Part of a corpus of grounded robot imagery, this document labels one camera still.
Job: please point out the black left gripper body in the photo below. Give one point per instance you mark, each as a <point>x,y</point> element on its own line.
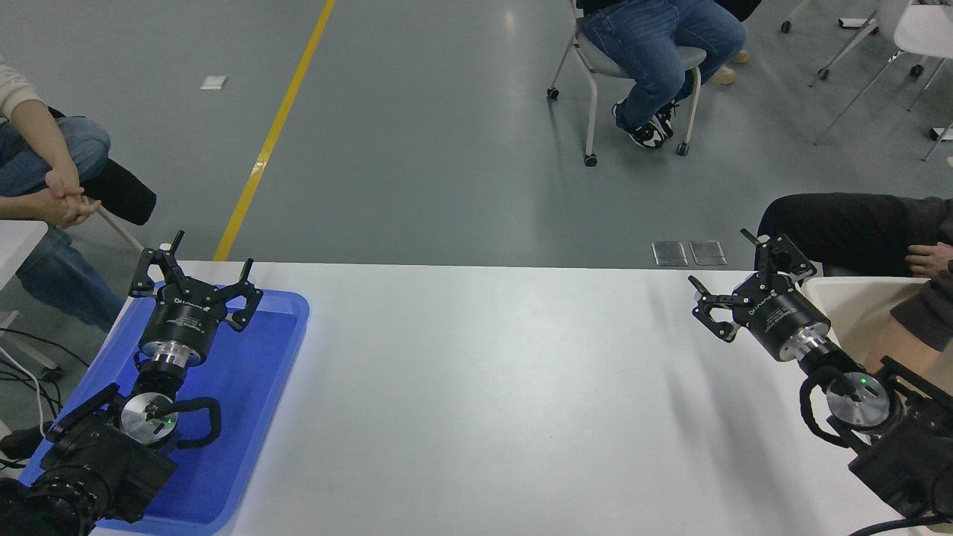
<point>182,320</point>

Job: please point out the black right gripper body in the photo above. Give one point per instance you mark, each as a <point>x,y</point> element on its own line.
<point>782,316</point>

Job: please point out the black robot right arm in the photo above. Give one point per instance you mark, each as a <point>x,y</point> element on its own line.
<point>901,454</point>

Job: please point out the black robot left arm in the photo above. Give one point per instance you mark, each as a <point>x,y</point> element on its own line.
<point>104,469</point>

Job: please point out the person's right hand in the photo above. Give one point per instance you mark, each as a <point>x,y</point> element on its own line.
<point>71,212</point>
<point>932,259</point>

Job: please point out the person's left hand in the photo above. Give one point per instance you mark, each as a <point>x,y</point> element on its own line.
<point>65,186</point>

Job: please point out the silver floor plate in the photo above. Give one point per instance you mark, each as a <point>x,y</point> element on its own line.
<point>709,252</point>
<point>670,253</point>

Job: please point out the large pale bin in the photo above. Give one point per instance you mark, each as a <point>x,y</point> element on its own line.
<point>849,313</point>

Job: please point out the person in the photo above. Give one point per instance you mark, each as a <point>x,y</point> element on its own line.
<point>648,45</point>
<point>724,75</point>
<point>834,231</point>
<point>30,164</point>

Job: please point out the blue plastic tray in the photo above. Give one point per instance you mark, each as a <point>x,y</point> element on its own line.
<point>246,387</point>

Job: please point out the black chair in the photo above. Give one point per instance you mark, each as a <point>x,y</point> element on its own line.
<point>126,193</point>

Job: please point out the white side table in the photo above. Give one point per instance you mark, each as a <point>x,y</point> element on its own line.
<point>18,246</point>

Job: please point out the black box on floor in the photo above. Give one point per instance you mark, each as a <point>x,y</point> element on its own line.
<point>22,443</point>

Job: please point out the white chair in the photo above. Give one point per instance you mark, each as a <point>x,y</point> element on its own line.
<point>927,30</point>
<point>786,27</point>

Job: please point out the grey chair with casters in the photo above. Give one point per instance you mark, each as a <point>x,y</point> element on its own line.
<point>598,63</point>

